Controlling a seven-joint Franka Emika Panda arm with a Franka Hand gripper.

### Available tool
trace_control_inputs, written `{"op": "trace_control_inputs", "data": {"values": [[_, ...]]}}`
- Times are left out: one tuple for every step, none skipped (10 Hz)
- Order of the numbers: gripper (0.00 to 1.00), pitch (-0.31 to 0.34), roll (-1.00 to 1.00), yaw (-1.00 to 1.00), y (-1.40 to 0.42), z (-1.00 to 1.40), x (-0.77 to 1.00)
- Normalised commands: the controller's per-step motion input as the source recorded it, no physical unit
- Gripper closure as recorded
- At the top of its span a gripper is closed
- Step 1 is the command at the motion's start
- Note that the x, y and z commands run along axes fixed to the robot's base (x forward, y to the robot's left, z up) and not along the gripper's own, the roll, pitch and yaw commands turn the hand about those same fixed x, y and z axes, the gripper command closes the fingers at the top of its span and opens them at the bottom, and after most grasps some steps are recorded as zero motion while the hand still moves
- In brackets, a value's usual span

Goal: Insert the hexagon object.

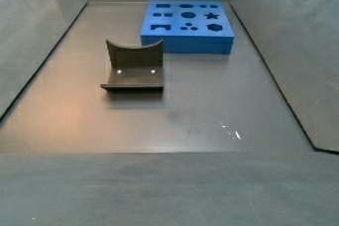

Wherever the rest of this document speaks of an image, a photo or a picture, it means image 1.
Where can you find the blue shape sorter box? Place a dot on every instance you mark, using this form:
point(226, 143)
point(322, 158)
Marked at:
point(192, 27)

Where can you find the black curved holder bracket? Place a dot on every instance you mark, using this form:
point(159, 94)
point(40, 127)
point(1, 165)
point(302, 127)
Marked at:
point(136, 67)

